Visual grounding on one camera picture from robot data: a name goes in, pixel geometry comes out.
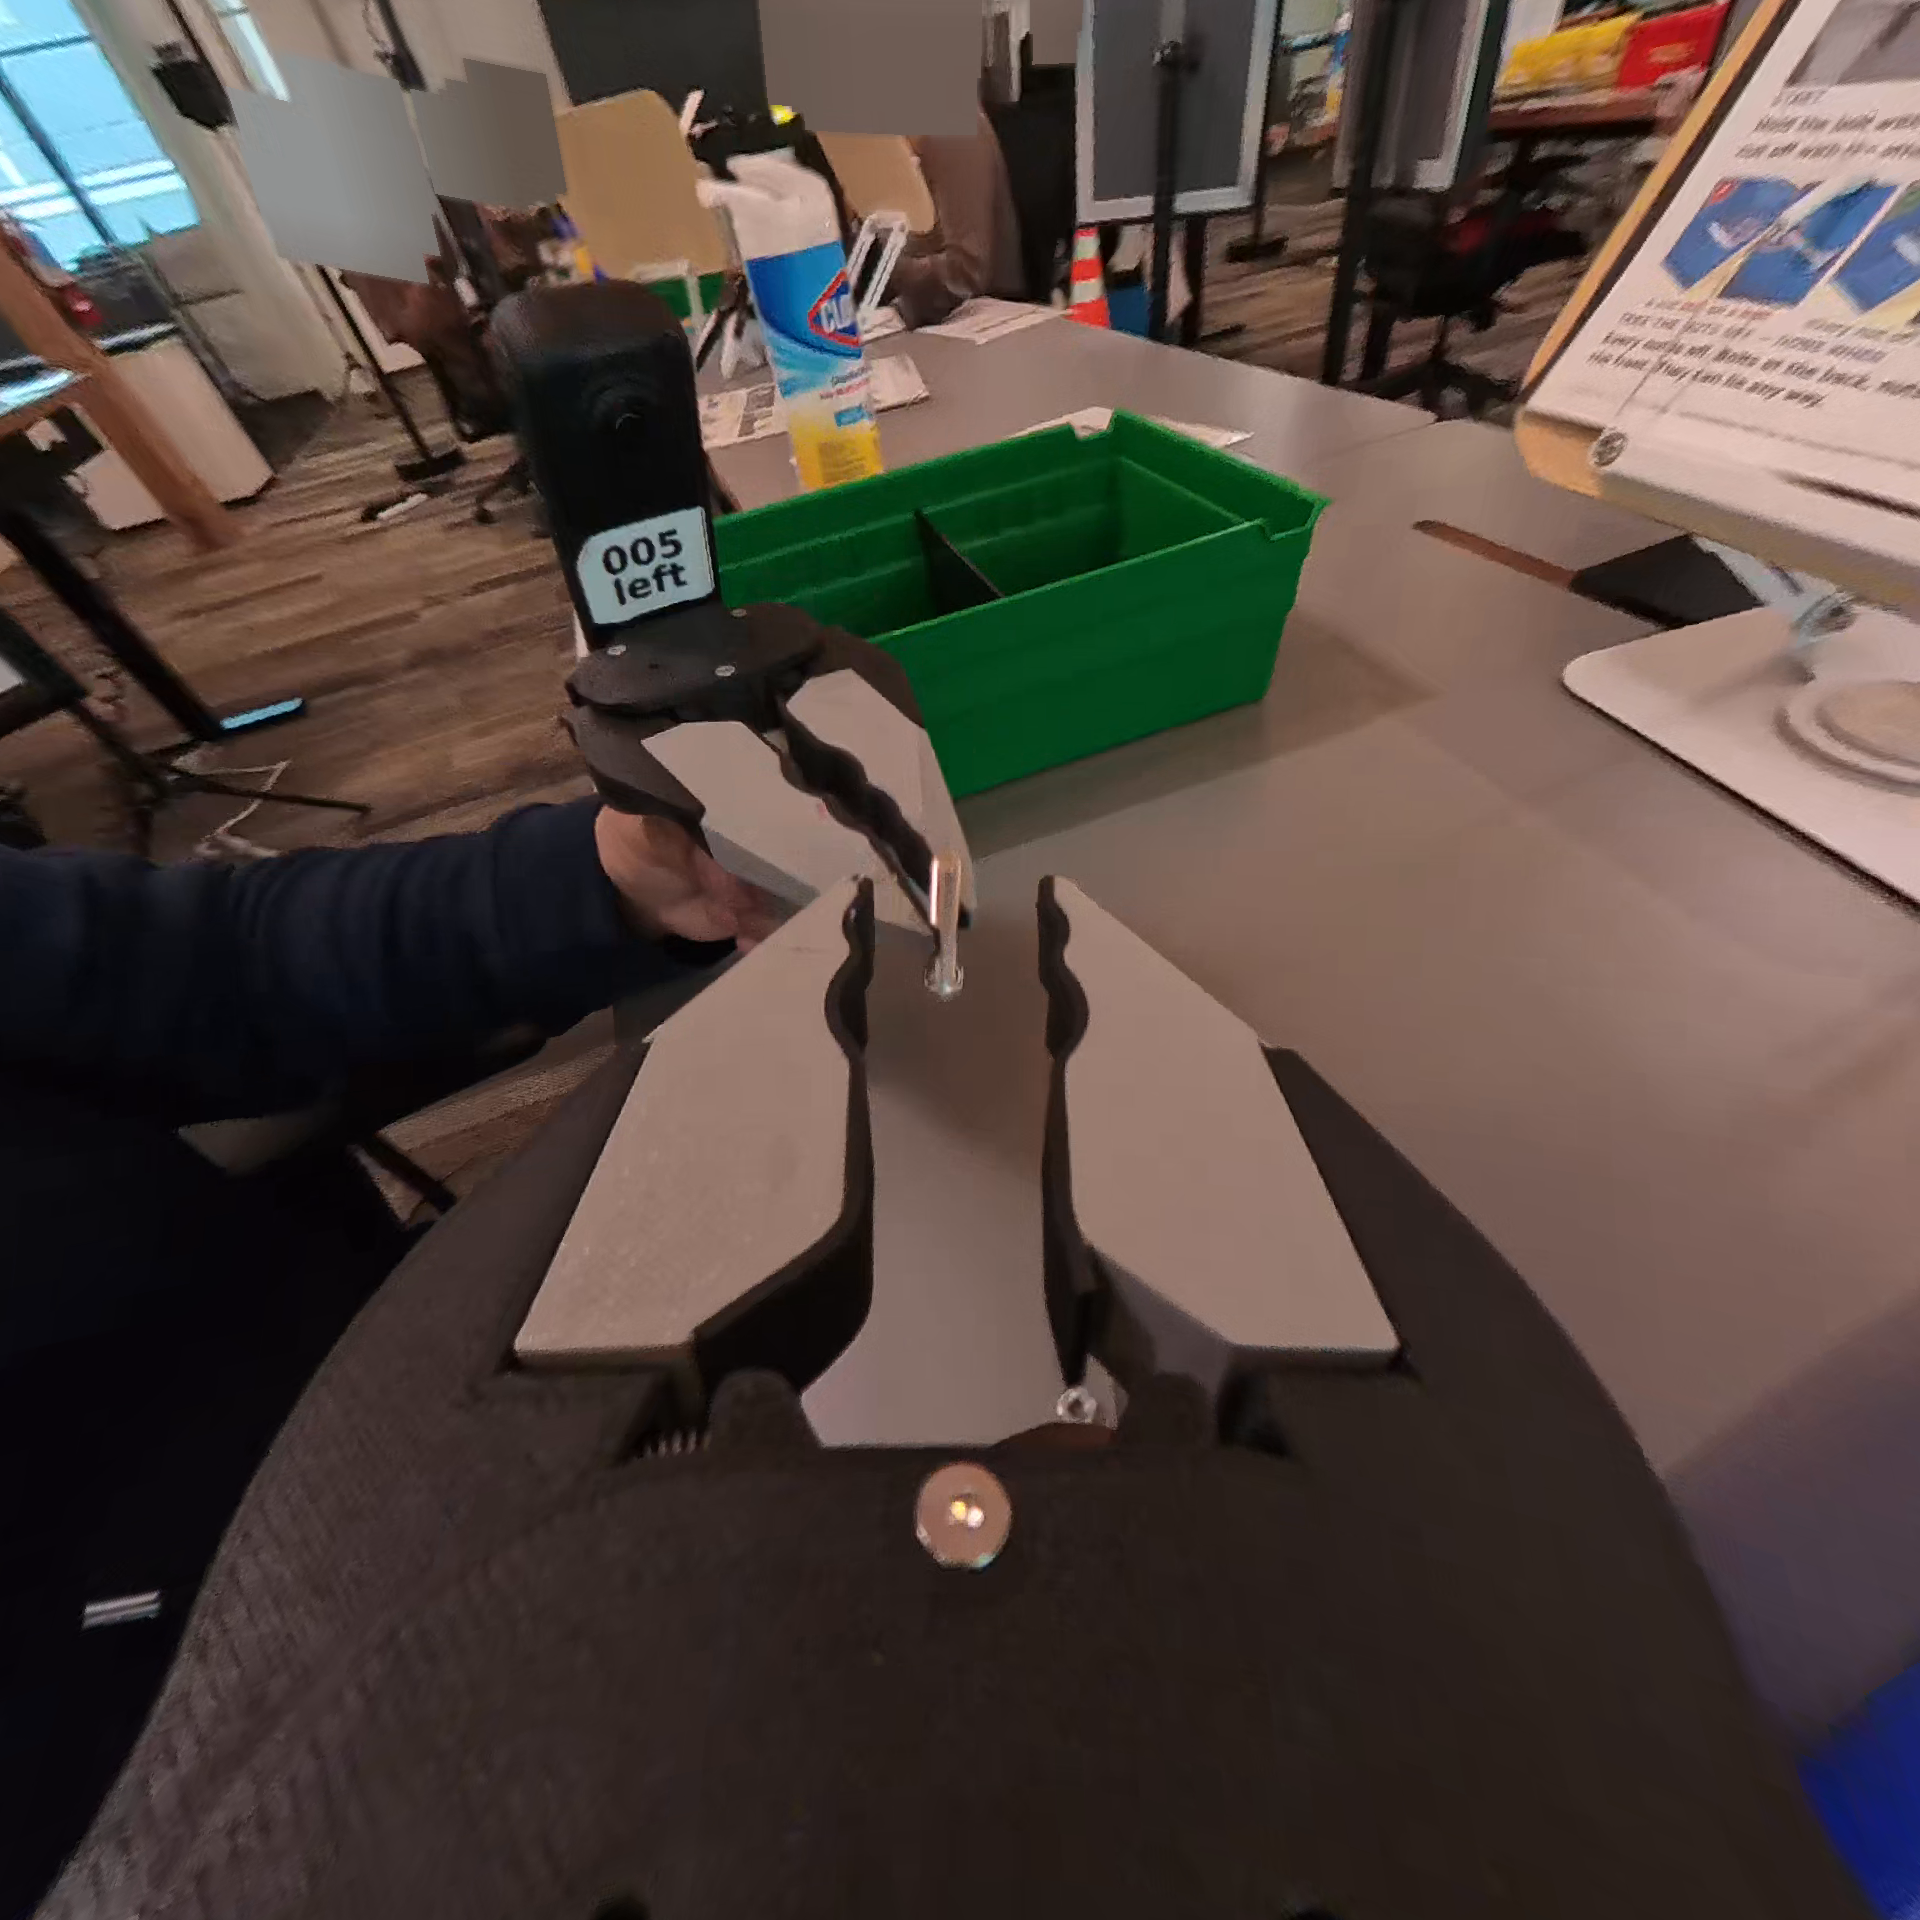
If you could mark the printed paper sheet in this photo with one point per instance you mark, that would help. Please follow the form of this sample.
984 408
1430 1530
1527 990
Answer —
984 318
902 383

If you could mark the person's left forearm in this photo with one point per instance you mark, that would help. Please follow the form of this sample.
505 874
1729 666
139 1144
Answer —
299 946

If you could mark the brown cardboard box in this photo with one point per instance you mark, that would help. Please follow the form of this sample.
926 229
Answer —
639 189

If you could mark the printed instruction board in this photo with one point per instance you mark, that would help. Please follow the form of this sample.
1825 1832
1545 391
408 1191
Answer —
1755 271

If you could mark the white paper sheet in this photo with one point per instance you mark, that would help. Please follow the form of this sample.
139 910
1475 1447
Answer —
1185 434

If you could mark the blue plastic bin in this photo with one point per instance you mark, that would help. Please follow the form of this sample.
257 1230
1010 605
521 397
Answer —
1869 1816

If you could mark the person's left hand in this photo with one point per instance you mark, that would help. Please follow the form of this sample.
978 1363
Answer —
667 885

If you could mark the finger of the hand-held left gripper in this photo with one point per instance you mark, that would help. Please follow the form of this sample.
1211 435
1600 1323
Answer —
743 796
886 750

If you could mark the black office chair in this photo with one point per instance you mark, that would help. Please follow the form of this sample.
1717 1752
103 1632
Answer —
1463 285

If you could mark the grey framed panel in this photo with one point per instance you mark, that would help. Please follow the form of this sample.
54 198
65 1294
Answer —
1170 106

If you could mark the wooden desk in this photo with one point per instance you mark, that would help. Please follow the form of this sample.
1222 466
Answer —
106 422

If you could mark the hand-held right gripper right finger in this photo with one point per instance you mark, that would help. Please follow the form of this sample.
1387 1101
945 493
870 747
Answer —
1200 1186

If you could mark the green plastic bin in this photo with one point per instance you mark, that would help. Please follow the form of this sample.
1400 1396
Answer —
1109 645

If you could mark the white blue spray bottle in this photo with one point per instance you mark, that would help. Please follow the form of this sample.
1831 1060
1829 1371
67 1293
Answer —
807 331

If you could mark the white cabinet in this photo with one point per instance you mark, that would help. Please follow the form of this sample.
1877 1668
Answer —
187 435

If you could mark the black tripod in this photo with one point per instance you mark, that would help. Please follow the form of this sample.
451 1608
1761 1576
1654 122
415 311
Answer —
182 750

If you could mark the window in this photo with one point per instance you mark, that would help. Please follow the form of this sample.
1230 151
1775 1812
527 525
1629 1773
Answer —
77 136

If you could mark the orange traffic cone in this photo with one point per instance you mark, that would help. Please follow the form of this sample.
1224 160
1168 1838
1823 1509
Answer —
1089 285

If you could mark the silver metal bolt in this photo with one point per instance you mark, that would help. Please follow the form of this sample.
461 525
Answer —
945 931

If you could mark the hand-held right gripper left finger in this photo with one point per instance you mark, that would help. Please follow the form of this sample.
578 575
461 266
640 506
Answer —
704 1171

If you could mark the shelf of colourful packets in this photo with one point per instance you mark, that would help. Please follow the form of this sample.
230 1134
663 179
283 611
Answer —
1621 54

